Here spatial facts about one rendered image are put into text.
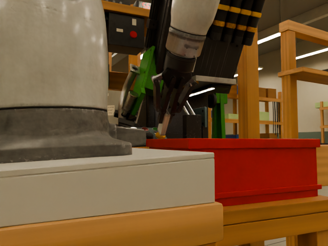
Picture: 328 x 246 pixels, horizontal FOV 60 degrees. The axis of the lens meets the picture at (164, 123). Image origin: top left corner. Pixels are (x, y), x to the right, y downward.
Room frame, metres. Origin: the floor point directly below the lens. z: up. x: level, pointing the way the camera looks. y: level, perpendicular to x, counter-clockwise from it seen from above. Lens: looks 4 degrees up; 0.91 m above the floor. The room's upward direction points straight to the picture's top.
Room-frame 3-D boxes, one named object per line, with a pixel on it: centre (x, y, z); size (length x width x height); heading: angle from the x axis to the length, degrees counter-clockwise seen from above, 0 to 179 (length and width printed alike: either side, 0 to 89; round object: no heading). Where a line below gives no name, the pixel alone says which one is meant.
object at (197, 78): (1.12, -0.10, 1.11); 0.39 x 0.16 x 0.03; 23
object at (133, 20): (1.33, 0.19, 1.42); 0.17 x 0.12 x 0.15; 113
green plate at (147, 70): (1.10, 0.06, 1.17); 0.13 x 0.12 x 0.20; 113
